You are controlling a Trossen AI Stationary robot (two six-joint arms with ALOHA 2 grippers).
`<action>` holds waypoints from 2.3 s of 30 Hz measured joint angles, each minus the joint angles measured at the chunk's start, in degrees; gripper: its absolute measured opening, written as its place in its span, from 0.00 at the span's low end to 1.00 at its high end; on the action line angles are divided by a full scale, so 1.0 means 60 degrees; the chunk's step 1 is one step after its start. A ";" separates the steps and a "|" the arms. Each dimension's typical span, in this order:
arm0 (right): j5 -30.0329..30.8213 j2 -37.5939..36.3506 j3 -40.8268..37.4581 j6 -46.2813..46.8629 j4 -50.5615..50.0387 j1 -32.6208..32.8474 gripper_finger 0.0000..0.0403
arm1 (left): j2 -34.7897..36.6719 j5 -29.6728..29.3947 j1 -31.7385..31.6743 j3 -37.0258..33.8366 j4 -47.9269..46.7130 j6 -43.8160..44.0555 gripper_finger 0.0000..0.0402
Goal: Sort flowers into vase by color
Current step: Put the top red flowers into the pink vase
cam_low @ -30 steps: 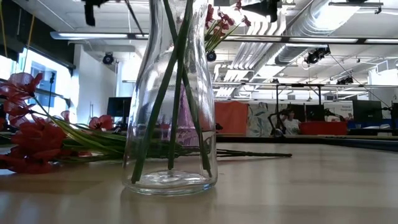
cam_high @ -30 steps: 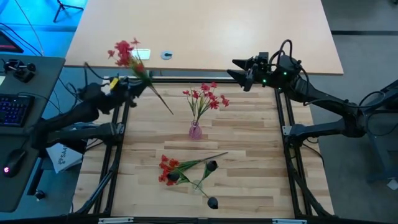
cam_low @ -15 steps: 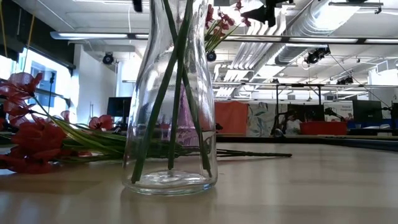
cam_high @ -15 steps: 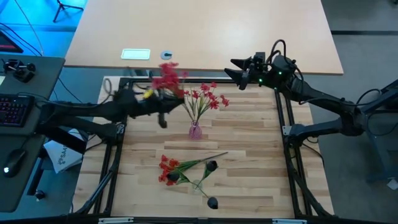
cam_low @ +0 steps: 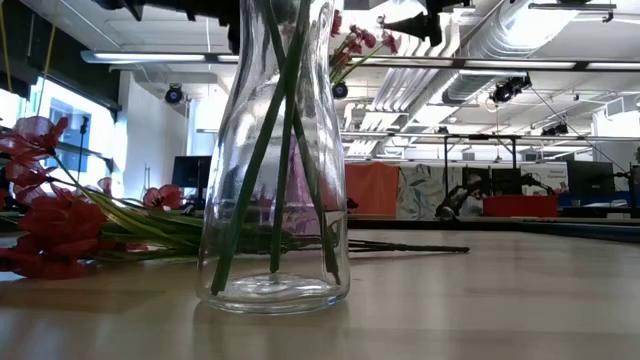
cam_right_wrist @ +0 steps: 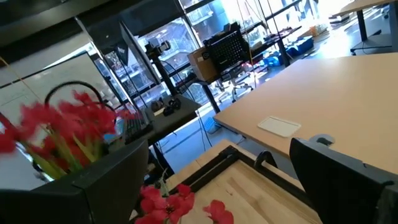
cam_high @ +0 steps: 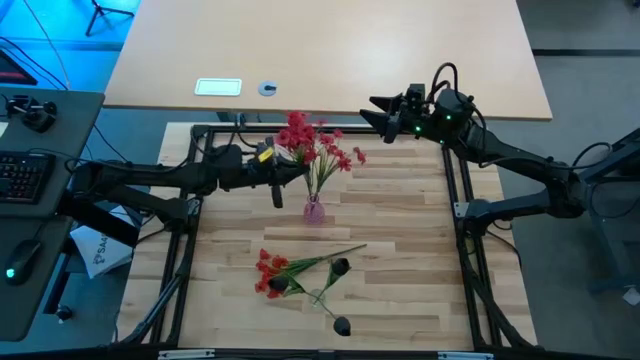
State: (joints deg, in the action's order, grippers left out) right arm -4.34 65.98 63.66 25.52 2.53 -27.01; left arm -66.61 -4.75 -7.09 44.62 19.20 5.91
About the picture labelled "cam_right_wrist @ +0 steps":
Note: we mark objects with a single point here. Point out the blue storage bin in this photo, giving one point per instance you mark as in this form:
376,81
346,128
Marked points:
300,46

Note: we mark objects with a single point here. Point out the black camera on pole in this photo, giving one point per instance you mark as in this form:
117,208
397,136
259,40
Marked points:
157,48

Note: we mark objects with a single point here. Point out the grey office chair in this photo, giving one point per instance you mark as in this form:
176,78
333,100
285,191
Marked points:
236,81

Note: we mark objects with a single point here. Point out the wooden desk with black leg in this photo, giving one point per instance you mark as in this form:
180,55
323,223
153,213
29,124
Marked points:
362,21

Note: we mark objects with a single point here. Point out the red artificial flower bunch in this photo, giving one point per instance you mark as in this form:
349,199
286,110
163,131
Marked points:
168,208
77,121

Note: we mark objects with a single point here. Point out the brown cardboard box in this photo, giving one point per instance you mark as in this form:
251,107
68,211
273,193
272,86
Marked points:
202,65

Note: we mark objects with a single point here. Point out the light wooden desk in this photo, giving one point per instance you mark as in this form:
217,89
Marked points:
326,93

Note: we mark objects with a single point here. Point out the white whiteboard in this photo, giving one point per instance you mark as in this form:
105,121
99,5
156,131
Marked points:
62,77

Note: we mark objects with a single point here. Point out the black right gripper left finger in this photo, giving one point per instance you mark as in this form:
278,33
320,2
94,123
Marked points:
77,205

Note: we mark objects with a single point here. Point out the black computer monitor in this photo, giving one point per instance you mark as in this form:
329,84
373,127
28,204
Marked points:
105,37

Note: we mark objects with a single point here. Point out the black backlit keyboard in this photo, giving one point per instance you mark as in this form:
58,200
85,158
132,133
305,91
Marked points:
136,127

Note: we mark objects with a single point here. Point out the black frame clamp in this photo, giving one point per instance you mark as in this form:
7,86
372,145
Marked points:
259,157

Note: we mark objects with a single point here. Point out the small black desk gadget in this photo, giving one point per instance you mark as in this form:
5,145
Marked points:
172,105

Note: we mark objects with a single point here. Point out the black aluminium table frame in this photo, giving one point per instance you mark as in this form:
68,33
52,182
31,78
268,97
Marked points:
217,161

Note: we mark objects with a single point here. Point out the black shelving table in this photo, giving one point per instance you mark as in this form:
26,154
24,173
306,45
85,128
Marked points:
211,99

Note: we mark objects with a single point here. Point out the dark grey side desk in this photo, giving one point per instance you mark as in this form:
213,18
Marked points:
174,121

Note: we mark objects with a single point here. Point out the black perforated case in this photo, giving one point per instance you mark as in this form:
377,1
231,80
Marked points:
227,49

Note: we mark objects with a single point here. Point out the white rectangular cover plate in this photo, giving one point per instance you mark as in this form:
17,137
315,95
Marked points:
279,126

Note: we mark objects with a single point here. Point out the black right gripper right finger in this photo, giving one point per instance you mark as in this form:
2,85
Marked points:
342,193

